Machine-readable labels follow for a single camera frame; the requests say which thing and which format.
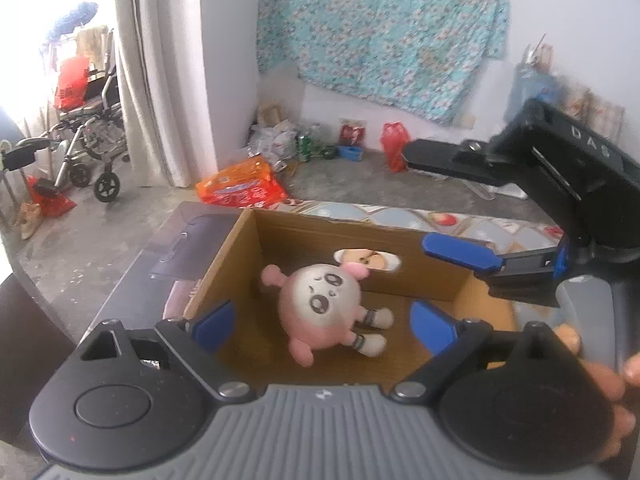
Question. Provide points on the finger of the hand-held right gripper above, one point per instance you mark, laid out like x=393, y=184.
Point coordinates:
x=455, y=250
x=440, y=157

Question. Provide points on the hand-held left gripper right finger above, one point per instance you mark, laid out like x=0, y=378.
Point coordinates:
x=432, y=322

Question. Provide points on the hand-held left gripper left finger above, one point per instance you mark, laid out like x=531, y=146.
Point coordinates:
x=217, y=322

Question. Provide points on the pink plush toy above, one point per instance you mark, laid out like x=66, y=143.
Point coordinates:
x=320, y=305

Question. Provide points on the cardboard box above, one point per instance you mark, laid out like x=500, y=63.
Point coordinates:
x=300, y=245

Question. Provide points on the person's right hand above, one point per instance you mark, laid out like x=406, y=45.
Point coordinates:
x=619, y=385

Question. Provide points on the red plastic bag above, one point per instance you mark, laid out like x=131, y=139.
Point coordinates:
x=395, y=145

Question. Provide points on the patterned boards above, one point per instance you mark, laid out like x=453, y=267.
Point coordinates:
x=590, y=105

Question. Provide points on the dark flat carton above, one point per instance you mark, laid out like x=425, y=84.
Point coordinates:
x=150, y=280

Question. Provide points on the blue plastic item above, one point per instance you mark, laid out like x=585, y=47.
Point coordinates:
x=350, y=153

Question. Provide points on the red carton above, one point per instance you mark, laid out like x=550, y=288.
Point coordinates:
x=352, y=134

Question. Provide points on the teal floral cloth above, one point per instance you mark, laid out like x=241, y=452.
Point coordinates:
x=380, y=30

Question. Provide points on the orange plastic package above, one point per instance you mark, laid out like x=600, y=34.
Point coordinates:
x=240, y=182

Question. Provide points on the crumpled white plastic bags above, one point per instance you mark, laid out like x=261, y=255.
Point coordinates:
x=272, y=142

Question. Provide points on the red bags heap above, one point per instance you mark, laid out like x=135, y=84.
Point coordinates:
x=55, y=205

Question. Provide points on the beige shoe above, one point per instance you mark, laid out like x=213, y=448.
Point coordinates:
x=29, y=220

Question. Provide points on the wheelchair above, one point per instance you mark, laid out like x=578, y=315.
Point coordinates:
x=87, y=125

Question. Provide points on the white curtain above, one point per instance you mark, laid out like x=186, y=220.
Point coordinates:
x=150, y=85

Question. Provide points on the black padded rest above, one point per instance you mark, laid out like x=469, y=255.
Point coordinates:
x=25, y=152

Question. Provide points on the red bag with print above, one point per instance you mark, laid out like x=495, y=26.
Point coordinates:
x=70, y=85

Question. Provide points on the beige towel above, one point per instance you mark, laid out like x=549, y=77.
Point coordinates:
x=92, y=42

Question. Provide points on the blue ruffled cloth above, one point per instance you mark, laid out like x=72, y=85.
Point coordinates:
x=70, y=20

